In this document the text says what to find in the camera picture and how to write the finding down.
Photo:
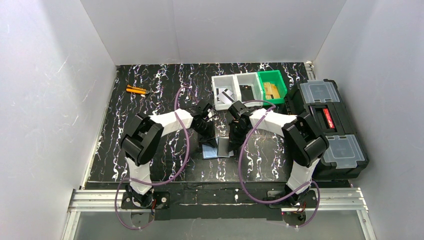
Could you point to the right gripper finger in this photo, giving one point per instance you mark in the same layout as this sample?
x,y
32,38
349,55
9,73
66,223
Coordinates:
x,y
240,139
232,142

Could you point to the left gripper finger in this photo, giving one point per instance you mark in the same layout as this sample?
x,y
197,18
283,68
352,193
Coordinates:
x,y
204,138
211,139

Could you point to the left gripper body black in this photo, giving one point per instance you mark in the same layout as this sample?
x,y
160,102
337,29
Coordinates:
x,y
206,131

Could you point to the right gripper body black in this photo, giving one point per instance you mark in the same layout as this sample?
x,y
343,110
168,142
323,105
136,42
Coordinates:
x,y
236,133

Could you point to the black leather card holder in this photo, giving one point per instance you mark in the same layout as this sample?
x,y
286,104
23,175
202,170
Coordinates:
x,y
221,151

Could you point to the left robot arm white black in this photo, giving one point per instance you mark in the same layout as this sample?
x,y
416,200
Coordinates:
x,y
142,137

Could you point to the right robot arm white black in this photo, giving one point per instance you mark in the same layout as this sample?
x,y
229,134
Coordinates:
x,y
304,140

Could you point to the white card magnetic stripe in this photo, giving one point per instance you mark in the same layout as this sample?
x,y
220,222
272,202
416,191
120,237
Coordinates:
x,y
220,90

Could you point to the black card in bin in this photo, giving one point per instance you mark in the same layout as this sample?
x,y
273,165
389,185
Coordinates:
x,y
247,93

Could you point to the tan cards in green bin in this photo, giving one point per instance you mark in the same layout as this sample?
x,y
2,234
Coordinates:
x,y
271,91

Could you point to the middle white bin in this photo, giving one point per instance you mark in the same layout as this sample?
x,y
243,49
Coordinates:
x,y
250,78

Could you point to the white bin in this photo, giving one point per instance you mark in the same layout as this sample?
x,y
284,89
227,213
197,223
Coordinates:
x,y
225,81
250,78

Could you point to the left white bin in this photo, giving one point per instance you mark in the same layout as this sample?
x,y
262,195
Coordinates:
x,y
225,81

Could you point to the green bin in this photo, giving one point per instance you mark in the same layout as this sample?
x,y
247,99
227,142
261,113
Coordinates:
x,y
275,77

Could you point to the black toolbox clear lids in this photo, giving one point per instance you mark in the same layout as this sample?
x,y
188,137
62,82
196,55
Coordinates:
x,y
346,157

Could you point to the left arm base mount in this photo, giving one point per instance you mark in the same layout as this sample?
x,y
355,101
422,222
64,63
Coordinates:
x,y
144,205

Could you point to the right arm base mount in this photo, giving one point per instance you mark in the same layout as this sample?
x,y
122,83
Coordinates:
x,y
297,213

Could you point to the aluminium frame rail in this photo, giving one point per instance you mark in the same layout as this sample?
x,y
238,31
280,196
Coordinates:
x,y
211,202

